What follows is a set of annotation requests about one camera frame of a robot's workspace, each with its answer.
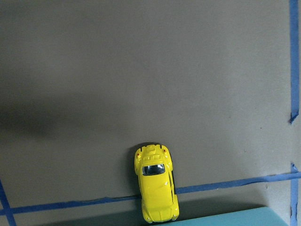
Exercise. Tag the yellow beetle toy car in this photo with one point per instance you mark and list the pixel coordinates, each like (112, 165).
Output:
(154, 168)

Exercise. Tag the light blue plastic bin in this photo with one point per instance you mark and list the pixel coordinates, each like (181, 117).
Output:
(263, 216)

